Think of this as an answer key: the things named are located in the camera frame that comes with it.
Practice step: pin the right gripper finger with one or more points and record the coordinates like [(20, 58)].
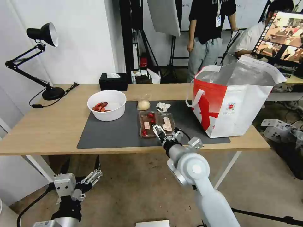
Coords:
[(177, 136), (158, 131)]

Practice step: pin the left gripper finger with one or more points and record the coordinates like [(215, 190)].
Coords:
[(65, 166), (93, 177)]

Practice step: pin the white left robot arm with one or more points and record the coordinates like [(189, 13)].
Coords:
[(61, 223)]

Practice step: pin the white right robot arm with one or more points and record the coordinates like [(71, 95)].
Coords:
[(194, 168)]

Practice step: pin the bun in clear plastic bag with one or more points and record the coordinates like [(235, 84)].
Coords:
[(144, 104)]

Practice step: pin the white plastic bag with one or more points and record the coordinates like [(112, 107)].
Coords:
[(155, 76)]

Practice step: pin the white and red takeout bag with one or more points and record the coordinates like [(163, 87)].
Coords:
[(236, 118)]

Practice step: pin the black bag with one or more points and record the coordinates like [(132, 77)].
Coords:
[(293, 156)]

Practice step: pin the large crumpled receipt paper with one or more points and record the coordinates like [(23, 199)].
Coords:
[(167, 124)]

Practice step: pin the small pink receipt scrap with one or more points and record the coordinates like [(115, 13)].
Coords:
[(147, 125)]

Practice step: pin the clear plastic food tray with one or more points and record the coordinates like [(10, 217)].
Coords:
[(158, 118)]

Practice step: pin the crumpled white paper tissue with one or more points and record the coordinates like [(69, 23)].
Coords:
[(163, 107)]

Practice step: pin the white table leg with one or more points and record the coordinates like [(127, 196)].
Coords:
[(228, 169), (40, 168)]

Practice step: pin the grey table mat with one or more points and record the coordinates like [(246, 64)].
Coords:
[(113, 134)]

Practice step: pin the white round paper bowl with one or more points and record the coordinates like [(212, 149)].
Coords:
[(109, 115)]

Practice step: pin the red crawfish shells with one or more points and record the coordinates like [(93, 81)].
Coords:
[(100, 106)]

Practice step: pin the black tissue box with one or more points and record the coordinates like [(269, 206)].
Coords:
[(113, 84)]

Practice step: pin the red box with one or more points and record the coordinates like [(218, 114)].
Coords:
[(143, 62)]

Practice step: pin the black desk lamp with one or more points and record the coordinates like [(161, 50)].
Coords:
[(53, 93)]

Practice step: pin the white robot front shell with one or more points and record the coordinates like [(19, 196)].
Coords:
[(152, 223)]

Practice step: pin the white printed cardboard box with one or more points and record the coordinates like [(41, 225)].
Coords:
[(274, 131)]

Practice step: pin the white side desk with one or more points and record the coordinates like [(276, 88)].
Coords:
[(284, 95)]

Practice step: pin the white reflector panel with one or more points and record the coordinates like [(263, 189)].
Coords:
[(165, 16)]

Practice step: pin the standing person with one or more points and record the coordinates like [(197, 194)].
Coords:
[(206, 21)]

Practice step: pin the seated person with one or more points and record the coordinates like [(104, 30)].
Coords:
[(251, 35)]

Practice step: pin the computer monitor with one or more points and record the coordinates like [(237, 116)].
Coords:
[(284, 35)]

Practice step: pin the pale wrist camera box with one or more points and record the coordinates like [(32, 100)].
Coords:
[(64, 184)]

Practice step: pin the black metal frame stand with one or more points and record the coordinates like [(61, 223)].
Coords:
[(129, 35)]

